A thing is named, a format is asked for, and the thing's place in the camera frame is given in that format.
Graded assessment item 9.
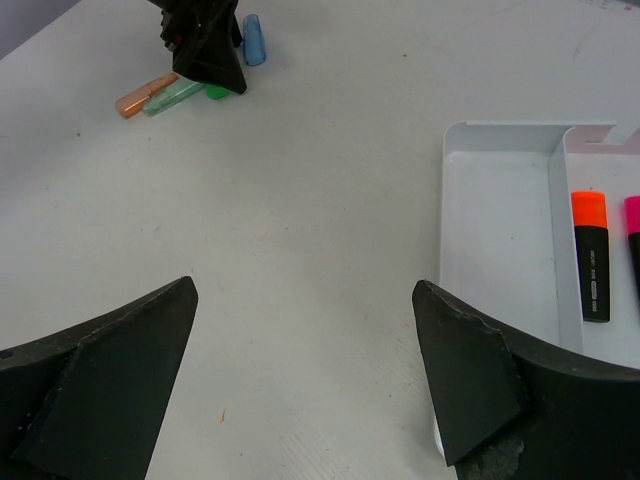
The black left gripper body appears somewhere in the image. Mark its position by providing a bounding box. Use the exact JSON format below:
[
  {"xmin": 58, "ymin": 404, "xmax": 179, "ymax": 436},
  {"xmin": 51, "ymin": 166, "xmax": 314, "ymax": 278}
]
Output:
[{"xmin": 150, "ymin": 0, "xmax": 243, "ymax": 52}]

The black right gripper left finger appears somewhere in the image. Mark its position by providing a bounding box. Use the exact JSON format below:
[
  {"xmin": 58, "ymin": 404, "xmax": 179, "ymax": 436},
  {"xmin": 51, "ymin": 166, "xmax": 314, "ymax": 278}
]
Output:
[{"xmin": 1, "ymin": 276, "xmax": 198, "ymax": 479}]

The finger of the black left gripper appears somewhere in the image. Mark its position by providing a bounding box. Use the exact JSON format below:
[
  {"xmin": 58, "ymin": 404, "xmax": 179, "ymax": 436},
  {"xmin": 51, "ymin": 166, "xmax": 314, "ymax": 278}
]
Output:
[{"xmin": 172, "ymin": 22, "xmax": 247, "ymax": 94}]

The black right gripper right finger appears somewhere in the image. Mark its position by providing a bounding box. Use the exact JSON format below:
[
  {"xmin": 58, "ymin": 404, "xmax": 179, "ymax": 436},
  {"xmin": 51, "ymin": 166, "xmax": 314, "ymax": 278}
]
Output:
[{"xmin": 412, "ymin": 280, "xmax": 639, "ymax": 479}]

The green cap black highlighter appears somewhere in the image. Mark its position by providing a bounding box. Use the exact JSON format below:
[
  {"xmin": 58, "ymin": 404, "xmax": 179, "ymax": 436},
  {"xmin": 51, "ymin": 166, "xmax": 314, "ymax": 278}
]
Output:
[{"xmin": 205, "ymin": 85, "xmax": 230, "ymax": 100}]

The orange cap black highlighter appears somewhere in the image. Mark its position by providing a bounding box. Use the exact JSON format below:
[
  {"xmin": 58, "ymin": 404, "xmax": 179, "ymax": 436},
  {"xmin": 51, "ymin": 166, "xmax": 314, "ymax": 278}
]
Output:
[{"xmin": 571, "ymin": 191, "xmax": 611, "ymax": 323}]

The pink cap black highlighter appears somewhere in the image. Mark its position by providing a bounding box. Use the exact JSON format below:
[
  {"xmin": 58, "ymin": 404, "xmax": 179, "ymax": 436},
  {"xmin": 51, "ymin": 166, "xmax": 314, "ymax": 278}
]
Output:
[{"xmin": 624, "ymin": 196, "xmax": 640, "ymax": 292}]

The white compartment tray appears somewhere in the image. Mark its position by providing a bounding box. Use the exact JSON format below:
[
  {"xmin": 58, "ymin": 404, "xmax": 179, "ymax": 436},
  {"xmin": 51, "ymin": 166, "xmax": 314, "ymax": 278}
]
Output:
[{"xmin": 437, "ymin": 122, "xmax": 639, "ymax": 368}]

